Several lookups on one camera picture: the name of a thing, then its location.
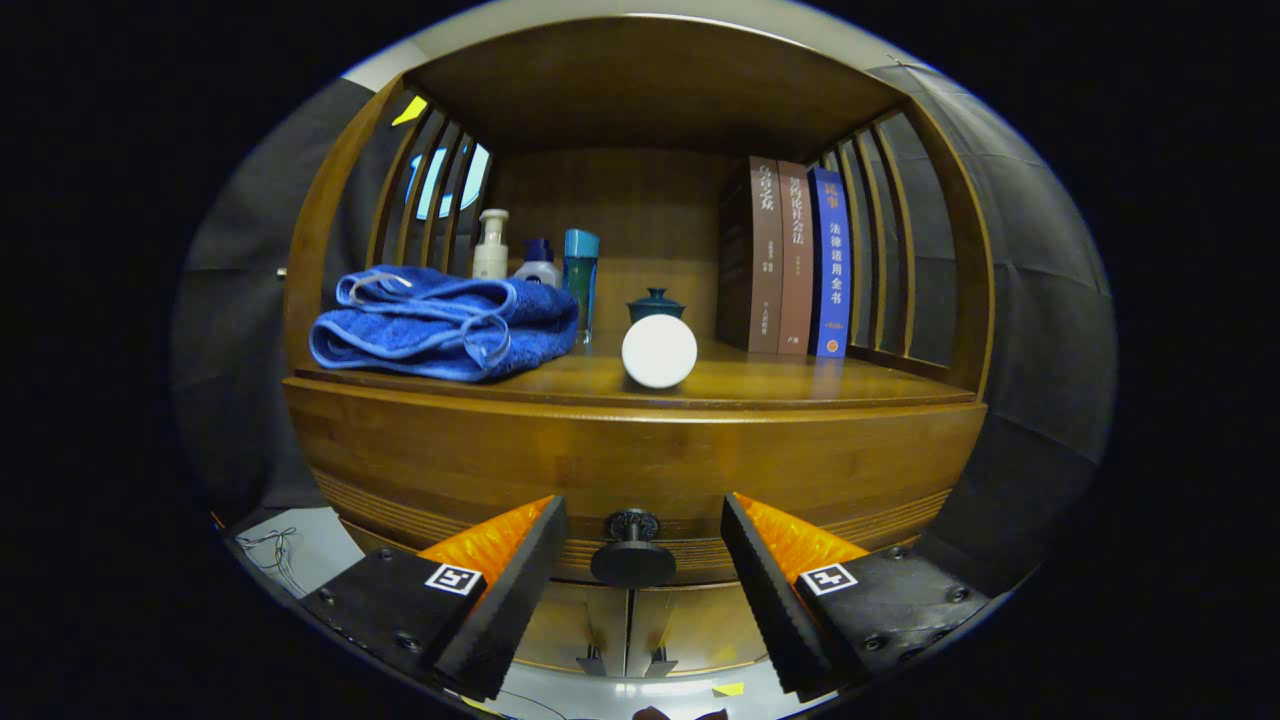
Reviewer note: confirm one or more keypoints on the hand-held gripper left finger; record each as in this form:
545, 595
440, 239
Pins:
510, 610

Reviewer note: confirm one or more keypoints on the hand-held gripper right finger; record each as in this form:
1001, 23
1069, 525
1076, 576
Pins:
770, 600

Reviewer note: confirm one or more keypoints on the black drawer knob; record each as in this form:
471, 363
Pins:
632, 555

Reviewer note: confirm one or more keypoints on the wooden drawer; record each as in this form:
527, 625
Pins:
640, 450

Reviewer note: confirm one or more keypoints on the white and green tube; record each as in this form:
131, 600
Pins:
659, 352

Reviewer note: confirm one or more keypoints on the wooden cabinet door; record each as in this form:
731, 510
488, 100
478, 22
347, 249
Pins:
575, 625
700, 625

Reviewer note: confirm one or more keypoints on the wooden countertop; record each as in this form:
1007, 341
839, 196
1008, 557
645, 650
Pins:
780, 380

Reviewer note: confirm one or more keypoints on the wooden cabinet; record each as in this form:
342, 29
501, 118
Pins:
640, 210

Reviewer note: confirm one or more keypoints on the yellow floor tape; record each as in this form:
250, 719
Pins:
728, 689

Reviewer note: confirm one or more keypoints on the blue folded towel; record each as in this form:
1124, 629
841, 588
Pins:
430, 330

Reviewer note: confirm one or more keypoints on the dark blue lidded teacup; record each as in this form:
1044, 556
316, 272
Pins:
655, 305

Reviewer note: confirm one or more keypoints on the dark brown book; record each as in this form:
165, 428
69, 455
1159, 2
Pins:
760, 270

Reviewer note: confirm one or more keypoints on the reddish brown book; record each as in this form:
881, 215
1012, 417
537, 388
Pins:
795, 270

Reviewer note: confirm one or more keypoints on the blue book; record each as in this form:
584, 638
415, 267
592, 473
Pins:
830, 270

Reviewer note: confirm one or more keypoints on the teal slim bottle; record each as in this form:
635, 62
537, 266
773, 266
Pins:
580, 280

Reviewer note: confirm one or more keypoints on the white bottle with blue cap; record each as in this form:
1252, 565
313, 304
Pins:
540, 272

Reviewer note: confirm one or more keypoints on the white pump bottle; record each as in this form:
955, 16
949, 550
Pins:
490, 260

